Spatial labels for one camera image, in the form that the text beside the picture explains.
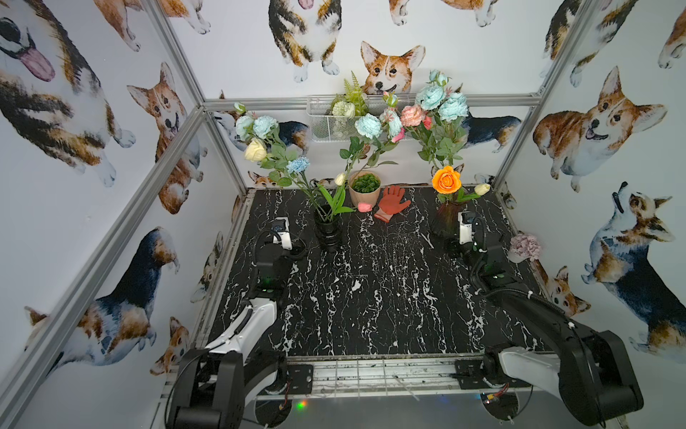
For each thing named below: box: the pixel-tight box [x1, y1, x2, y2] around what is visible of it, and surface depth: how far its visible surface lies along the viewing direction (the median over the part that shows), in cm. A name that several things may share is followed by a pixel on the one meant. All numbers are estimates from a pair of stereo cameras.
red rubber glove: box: [374, 185, 412, 224], surface depth 116 cm
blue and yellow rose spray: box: [234, 101, 296, 188], surface depth 80 cm
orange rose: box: [431, 165, 462, 195], surface depth 75 cm
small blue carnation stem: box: [286, 156, 327, 221], surface depth 81 cm
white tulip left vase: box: [317, 172, 357, 223], surface depth 91 cm
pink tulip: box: [357, 201, 373, 213], surface depth 85 cm
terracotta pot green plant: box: [348, 169, 382, 209], surface depth 111 cm
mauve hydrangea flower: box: [510, 233, 541, 261], surface depth 93 cm
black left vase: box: [314, 203, 343, 253], surface depth 94 cm
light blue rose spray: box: [339, 109, 403, 178], surface depth 76 cm
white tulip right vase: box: [456, 183, 492, 203], surface depth 83 cm
